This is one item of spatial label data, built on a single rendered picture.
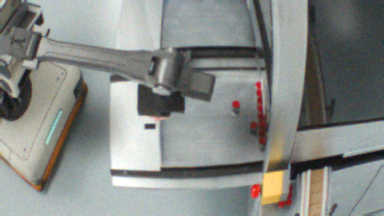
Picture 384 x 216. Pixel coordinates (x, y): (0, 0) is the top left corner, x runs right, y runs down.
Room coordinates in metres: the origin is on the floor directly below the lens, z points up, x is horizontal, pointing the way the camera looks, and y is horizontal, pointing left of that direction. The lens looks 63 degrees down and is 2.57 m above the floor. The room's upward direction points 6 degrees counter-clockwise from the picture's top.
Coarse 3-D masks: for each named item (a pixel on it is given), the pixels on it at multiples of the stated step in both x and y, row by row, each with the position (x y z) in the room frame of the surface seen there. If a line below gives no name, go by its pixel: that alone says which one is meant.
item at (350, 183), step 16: (320, 160) 0.65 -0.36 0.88; (336, 160) 0.64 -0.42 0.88; (352, 160) 0.62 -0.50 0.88; (368, 160) 0.60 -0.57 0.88; (336, 176) 0.60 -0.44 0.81; (352, 176) 0.60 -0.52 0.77; (368, 176) 0.59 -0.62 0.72; (336, 192) 0.60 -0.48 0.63; (352, 192) 0.59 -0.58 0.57; (368, 192) 0.58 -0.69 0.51; (336, 208) 0.59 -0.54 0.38; (352, 208) 0.59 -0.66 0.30; (368, 208) 0.58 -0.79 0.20
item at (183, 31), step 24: (168, 0) 1.25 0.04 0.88; (192, 0) 1.24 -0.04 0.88; (216, 0) 1.23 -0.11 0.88; (240, 0) 1.23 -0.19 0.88; (168, 24) 1.15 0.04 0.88; (192, 24) 1.13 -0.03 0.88; (216, 24) 1.13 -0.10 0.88; (240, 24) 1.12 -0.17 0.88; (192, 48) 1.03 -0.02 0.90; (216, 48) 1.03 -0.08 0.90; (240, 48) 1.02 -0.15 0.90
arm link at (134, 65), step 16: (48, 32) 0.86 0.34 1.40; (48, 48) 0.80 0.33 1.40; (64, 48) 0.80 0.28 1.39; (80, 48) 0.79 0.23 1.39; (96, 48) 0.78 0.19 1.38; (32, 64) 0.78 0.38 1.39; (80, 64) 0.76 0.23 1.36; (96, 64) 0.75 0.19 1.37; (112, 64) 0.74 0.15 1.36; (128, 64) 0.74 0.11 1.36; (144, 64) 0.73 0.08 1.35; (160, 64) 0.73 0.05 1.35; (176, 64) 0.73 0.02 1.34; (144, 80) 0.70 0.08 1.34; (160, 80) 0.70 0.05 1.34; (176, 80) 0.70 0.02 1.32
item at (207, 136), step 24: (216, 72) 0.95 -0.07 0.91; (240, 72) 0.94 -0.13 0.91; (216, 96) 0.89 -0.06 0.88; (240, 96) 0.89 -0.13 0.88; (168, 120) 0.84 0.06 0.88; (192, 120) 0.83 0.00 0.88; (216, 120) 0.83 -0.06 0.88; (240, 120) 0.82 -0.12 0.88; (168, 144) 0.78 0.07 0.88; (192, 144) 0.77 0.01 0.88; (216, 144) 0.76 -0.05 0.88; (240, 144) 0.75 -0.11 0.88; (168, 168) 0.70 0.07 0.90; (192, 168) 0.69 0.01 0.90; (216, 168) 0.69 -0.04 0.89
